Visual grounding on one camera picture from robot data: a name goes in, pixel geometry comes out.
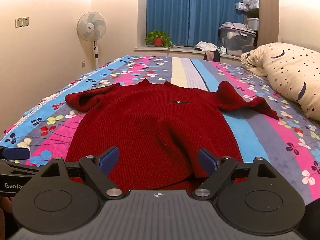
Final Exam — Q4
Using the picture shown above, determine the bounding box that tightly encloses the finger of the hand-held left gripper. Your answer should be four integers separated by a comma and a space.
0, 147, 31, 161

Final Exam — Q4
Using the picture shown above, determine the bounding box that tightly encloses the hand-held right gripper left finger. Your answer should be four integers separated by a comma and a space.
37, 146, 127, 201

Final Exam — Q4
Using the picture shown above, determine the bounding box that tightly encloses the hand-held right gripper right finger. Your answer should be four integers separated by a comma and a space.
191, 147, 283, 202

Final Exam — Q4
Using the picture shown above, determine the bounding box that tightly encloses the red knitted sweater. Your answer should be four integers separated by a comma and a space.
64, 78, 280, 196

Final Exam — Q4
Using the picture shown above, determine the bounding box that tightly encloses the chair with dark clothes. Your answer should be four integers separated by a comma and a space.
203, 50, 221, 62

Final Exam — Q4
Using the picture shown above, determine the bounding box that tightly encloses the pile of light clothes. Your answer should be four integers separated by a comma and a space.
195, 41, 218, 52

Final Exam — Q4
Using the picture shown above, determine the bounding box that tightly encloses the floral striped blanket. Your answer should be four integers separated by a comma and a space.
0, 54, 320, 203

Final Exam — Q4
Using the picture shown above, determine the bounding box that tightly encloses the white window sill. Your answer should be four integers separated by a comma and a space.
134, 45, 242, 60

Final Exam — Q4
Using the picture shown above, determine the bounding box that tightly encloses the cream star-print pillow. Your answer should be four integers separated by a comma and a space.
241, 42, 320, 121

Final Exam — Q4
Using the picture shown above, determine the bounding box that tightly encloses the large clear storage box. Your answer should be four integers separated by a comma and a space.
219, 22, 257, 57

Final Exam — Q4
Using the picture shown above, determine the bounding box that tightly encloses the potted green plant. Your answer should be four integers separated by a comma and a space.
145, 30, 173, 50

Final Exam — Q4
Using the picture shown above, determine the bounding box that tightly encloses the white standing fan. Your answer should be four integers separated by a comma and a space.
76, 12, 107, 68

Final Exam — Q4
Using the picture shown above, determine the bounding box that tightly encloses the small white storage bin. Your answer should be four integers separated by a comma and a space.
247, 17, 259, 31

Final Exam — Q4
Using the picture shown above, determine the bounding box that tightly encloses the blue curtain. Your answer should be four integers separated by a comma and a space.
146, 0, 244, 47

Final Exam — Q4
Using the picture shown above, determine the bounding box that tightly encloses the wooden shelf unit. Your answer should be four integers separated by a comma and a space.
242, 0, 279, 48

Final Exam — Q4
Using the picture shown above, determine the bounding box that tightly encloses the stack of white boxes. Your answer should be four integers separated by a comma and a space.
235, 0, 260, 12

